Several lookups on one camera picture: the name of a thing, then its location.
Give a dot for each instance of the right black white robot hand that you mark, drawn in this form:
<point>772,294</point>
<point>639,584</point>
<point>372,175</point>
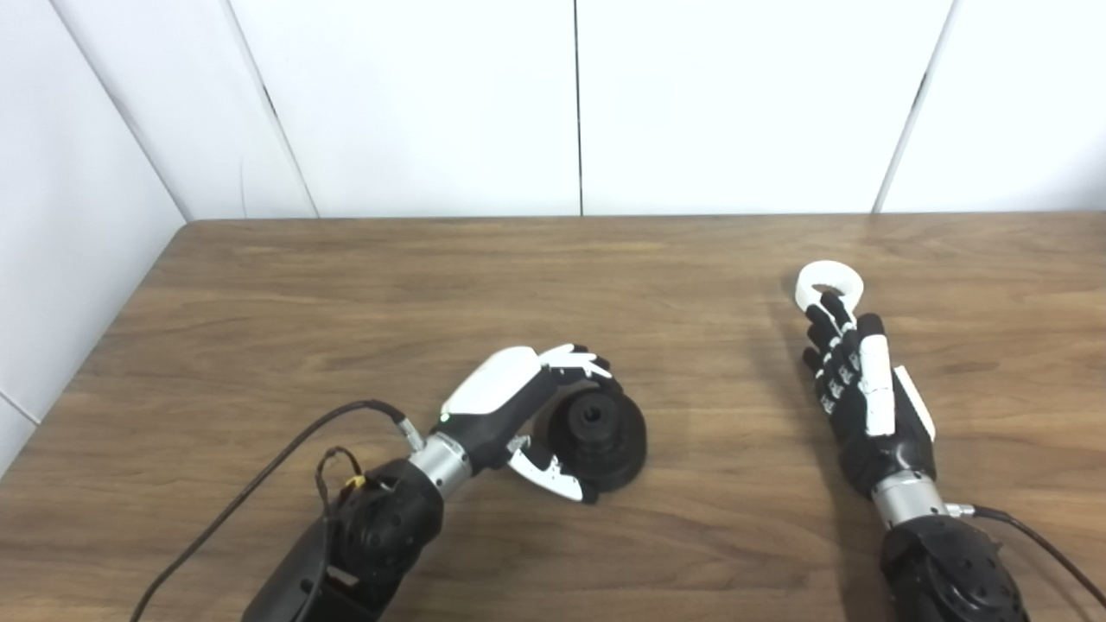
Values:
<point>881,415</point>

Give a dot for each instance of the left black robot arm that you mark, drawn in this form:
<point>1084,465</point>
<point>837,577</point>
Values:
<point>371,536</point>

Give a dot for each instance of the round black part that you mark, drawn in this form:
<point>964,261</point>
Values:
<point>605,441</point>

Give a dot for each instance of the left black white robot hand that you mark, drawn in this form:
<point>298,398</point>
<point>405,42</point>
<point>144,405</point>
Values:
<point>492,389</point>

